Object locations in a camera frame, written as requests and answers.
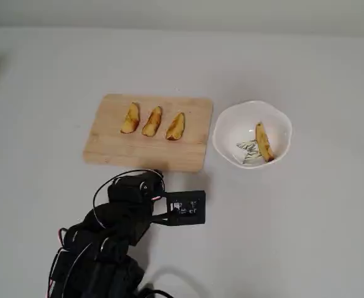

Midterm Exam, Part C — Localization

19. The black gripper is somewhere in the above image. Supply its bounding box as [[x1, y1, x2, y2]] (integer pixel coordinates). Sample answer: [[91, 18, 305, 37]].
[[107, 169, 166, 208]]

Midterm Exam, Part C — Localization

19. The apple slice widest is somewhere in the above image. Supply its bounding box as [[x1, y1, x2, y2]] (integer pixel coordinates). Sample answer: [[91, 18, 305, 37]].
[[255, 122, 275, 163]]

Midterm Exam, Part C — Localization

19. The wooden cutting board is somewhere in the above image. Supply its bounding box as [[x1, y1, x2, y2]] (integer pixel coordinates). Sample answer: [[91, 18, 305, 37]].
[[82, 93, 214, 173]]

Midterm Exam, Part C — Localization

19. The apple slice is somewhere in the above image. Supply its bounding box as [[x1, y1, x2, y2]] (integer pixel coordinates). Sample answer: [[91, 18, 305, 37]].
[[142, 106, 163, 137], [121, 102, 141, 134], [165, 112, 186, 141]]

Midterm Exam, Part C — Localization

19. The white bowl with butterfly print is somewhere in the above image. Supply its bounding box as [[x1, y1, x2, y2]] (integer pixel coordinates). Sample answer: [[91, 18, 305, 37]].
[[212, 100, 293, 169]]

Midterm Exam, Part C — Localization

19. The thin black cable loop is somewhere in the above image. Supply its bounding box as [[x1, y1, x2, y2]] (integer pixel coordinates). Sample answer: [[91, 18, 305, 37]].
[[93, 168, 165, 229]]

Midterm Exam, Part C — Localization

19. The black camera module board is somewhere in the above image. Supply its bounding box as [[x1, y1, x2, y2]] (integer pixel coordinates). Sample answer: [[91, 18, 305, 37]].
[[152, 190, 207, 227]]

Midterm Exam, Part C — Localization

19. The red servo wire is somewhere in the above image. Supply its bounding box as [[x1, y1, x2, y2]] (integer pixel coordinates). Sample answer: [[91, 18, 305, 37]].
[[57, 228, 68, 249]]

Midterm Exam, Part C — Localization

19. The black power cable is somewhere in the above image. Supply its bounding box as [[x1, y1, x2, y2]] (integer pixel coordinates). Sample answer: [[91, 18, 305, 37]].
[[137, 284, 176, 298]]

